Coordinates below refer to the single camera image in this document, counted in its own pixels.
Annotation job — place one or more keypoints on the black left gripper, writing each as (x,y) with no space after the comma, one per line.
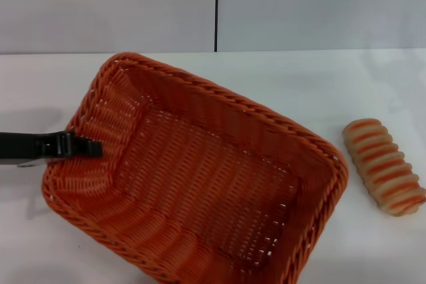
(18,147)

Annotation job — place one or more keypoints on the orange woven plastic basket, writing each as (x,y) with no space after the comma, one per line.
(199,191)

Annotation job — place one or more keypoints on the striped spiral bread roll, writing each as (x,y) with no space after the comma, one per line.
(382,167)

